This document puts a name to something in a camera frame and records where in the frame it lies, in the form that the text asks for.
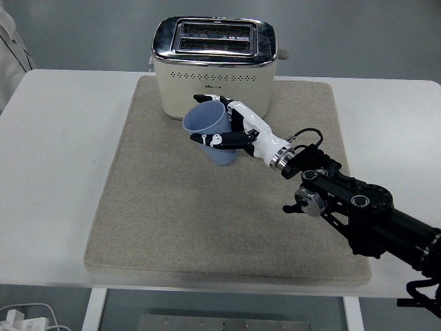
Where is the cream and chrome toaster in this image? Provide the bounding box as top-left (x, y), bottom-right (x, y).
top-left (148, 16), bottom-right (290, 125)

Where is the beige fabric table mat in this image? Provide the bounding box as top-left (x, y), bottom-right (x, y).
top-left (83, 74), bottom-right (373, 288)

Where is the blue ribbed plastic cup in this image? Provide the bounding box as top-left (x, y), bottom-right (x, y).
top-left (181, 101), bottom-right (238, 166)

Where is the white power strip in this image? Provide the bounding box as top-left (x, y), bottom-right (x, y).
top-left (0, 309), bottom-right (49, 331)

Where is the white cable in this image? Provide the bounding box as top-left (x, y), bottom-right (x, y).
top-left (0, 302), bottom-right (72, 331)

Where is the black table control panel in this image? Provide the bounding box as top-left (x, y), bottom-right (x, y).
top-left (396, 298), bottom-right (431, 308)

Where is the white table leg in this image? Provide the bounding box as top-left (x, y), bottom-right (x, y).
top-left (342, 295), bottom-right (365, 331)
top-left (81, 288), bottom-right (108, 331)

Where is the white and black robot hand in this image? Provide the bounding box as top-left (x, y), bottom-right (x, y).
top-left (189, 93), bottom-right (293, 167)

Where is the grey metal plate with screws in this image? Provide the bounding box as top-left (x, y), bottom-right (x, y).
top-left (137, 313), bottom-right (313, 331)

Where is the person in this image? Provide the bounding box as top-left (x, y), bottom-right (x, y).
top-left (0, 6), bottom-right (37, 117)

